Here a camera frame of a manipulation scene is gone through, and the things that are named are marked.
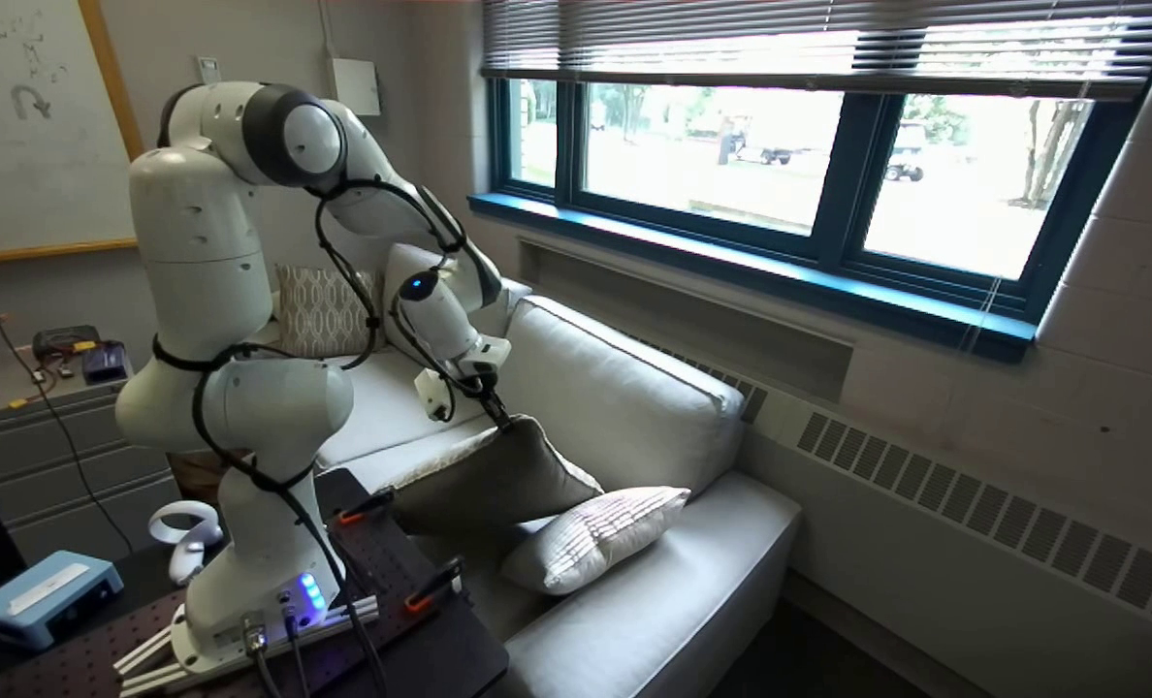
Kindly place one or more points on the dark brown box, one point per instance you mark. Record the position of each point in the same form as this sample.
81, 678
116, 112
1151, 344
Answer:
66, 344

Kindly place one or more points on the light gray couch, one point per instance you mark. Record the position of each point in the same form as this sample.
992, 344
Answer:
675, 607

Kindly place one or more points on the blue-framed wide window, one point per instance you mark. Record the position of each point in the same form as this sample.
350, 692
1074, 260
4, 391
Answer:
860, 182

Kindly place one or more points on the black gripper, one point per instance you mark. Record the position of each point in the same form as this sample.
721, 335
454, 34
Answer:
480, 383

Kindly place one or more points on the white wall box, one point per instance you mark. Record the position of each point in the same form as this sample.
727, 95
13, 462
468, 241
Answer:
359, 89

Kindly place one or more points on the white VR controller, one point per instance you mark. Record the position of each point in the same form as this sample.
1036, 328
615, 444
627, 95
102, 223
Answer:
182, 527

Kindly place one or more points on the gray drawer cabinet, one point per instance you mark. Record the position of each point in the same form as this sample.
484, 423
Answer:
34, 467

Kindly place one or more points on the wall radiator grille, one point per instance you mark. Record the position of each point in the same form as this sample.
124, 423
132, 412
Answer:
985, 518

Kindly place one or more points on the blue electronics box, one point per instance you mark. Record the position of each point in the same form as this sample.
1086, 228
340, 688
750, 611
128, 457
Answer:
44, 600

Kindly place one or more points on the dark flat device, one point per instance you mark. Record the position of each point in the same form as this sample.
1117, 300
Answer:
107, 366

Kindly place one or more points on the black robot table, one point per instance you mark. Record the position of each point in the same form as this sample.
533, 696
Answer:
431, 653

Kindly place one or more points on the orange-black clamp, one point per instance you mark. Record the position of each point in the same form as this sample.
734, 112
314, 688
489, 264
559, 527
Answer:
366, 505
434, 584

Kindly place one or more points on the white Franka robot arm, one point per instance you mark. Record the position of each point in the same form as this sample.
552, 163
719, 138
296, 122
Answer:
212, 324

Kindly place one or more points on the diamond-patterned gray pillow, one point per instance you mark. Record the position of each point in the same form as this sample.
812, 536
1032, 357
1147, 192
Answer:
322, 312

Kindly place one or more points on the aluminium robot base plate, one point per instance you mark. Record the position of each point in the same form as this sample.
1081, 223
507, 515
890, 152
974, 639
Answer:
172, 653

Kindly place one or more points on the dark window blinds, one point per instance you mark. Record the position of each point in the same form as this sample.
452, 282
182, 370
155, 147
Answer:
860, 39

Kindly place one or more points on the small cream pillow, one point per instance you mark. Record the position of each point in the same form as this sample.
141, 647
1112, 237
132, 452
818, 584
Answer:
599, 536

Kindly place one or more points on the large octagon-patterned pillow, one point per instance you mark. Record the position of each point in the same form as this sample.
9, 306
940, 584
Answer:
498, 478

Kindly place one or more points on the wood-framed whiteboard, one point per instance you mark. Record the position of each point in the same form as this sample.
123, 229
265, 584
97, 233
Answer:
44, 130

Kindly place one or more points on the white wall switch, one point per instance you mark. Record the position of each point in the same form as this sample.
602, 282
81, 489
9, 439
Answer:
207, 65

